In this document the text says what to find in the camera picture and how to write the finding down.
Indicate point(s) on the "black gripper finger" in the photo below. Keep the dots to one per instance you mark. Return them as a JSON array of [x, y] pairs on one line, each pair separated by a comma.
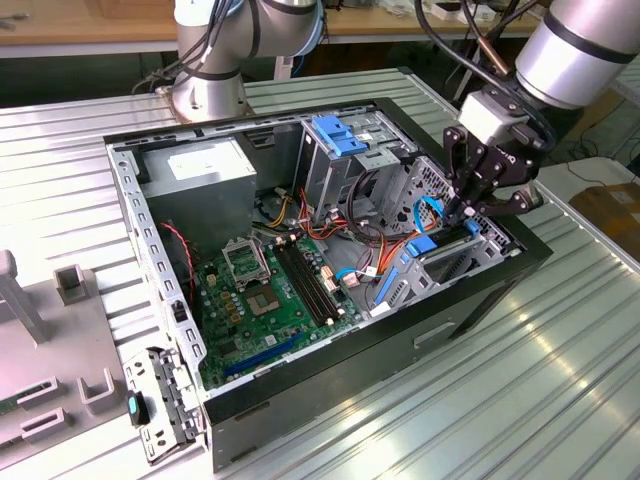
[[462, 160], [520, 200]]

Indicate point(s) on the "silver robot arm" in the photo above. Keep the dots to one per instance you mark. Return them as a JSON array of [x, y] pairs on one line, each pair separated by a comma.
[[210, 95]]

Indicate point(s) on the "perforated metal disk bay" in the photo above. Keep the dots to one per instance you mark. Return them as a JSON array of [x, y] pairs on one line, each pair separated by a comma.
[[415, 280]]

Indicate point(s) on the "white low table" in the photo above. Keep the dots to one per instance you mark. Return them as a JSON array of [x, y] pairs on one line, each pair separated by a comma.
[[575, 175]]

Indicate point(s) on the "brown cardboard box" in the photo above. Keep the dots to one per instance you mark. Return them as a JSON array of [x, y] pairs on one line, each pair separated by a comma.
[[610, 215]]

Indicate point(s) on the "blue plastic drive latch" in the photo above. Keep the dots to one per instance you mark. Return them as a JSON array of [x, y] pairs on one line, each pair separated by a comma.
[[340, 140]]

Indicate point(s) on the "silver drive cage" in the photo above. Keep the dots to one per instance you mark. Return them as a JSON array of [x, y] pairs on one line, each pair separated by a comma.
[[320, 175]]

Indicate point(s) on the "black RAM slot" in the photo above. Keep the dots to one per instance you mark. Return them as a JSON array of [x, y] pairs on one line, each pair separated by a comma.
[[314, 277], [300, 282]]

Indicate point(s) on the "CPU socket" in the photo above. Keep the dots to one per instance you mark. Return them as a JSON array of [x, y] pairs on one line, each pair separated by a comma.
[[260, 301]]

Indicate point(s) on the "green motherboard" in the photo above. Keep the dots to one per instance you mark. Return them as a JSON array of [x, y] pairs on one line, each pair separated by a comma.
[[280, 335]]

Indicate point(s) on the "black open PC case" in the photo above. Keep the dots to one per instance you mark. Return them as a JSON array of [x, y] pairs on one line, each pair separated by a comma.
[[350, 400]]

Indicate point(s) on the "grey power supply unit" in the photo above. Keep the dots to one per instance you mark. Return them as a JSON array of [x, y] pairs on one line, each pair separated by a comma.
[[200, 200]]

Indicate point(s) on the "blue expansion slot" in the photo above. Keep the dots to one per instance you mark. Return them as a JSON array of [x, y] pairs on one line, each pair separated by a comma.
[[262, 356]]

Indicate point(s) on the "black case fan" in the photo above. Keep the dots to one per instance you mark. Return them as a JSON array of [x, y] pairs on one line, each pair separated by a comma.
[[187, 295]]

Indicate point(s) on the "wooden desk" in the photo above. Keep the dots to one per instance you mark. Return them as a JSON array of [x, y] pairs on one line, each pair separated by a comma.
[[75, 25]]

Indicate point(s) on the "grey parts rack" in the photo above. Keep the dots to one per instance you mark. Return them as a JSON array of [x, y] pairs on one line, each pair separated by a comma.
[[75, 350]]

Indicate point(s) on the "green RAM stick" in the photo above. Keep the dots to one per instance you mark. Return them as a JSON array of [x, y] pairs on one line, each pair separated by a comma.
[[9, 406]]

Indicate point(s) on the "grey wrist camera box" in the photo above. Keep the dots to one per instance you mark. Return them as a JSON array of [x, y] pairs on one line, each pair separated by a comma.
[[485, 115]]

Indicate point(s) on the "metal frame table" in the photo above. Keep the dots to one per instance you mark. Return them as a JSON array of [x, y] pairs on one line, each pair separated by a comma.
[[631, 80]]

